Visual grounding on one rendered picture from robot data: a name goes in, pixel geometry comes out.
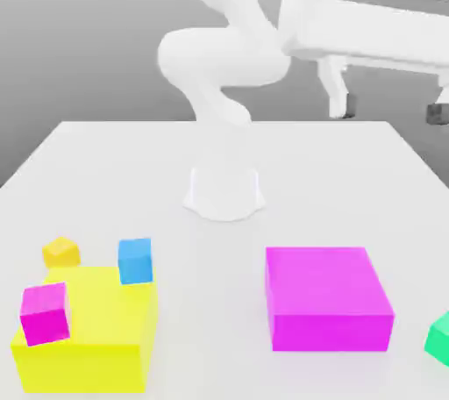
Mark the large yellow box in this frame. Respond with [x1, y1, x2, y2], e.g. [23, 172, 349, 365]
[10, 264, 160, 395]

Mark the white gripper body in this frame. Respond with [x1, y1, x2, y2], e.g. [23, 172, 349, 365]
[279, 0, 449, 75]

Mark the small orange cube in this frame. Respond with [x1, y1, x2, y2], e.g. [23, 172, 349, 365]
[41, 235, 82, 269]

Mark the large magenta box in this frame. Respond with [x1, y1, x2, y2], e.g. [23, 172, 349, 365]
[264, 246, 396, 353]

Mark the small magenta cube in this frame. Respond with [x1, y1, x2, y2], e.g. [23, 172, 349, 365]
[18, 281, 72, 348]

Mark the small green cube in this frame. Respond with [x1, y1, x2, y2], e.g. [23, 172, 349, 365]
[423, 311, 449, 368]

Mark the small blue cube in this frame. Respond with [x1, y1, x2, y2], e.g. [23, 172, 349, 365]
[117, 237, 154, 286]

